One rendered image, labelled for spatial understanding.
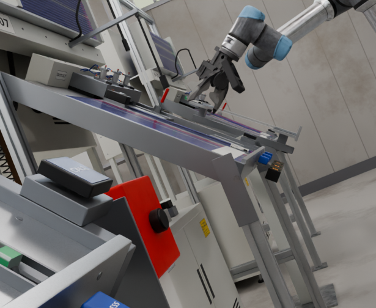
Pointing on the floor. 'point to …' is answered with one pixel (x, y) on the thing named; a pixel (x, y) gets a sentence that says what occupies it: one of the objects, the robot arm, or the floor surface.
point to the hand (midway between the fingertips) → (202, 109)
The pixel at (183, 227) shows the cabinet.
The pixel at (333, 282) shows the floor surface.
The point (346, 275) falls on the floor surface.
